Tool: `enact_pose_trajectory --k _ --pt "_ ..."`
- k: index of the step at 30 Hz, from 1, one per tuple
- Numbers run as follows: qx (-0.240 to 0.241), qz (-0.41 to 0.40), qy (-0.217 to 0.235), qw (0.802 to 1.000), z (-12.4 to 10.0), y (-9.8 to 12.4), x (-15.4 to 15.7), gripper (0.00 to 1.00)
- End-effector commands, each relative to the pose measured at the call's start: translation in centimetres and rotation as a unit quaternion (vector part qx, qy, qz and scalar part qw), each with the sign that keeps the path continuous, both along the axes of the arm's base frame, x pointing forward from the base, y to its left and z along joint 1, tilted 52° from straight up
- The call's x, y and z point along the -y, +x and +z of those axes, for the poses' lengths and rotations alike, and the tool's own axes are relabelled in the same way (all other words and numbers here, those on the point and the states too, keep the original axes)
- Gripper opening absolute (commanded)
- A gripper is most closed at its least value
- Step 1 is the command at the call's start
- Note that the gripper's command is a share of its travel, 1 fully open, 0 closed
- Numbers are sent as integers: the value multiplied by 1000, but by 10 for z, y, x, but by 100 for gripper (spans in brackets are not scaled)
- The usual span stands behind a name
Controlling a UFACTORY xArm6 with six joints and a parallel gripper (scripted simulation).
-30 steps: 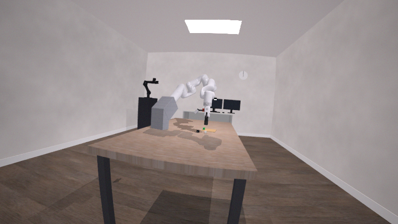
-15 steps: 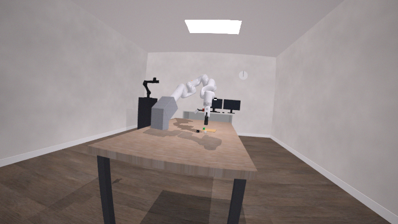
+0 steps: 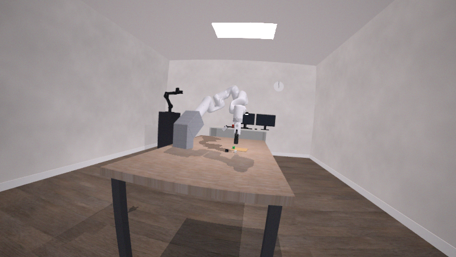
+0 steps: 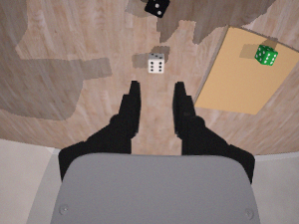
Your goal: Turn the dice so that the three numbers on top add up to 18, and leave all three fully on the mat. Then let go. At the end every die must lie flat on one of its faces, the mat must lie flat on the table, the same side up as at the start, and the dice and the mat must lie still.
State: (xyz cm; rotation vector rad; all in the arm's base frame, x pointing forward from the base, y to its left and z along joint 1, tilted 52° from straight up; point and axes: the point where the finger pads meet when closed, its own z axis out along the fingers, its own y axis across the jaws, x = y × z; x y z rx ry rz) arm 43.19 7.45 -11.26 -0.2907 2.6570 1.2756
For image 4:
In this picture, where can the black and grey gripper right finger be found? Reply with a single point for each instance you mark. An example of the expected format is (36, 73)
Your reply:
(197, 139)

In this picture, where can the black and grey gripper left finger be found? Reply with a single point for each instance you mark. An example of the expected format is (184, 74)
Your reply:
(116, 137)

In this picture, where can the tan flat mat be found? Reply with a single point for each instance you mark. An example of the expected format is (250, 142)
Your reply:
(236, 81)

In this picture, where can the white die with black pips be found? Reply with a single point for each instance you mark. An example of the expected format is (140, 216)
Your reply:
(156, 63)

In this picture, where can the green die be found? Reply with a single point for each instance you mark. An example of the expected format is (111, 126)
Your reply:
(265, 55)

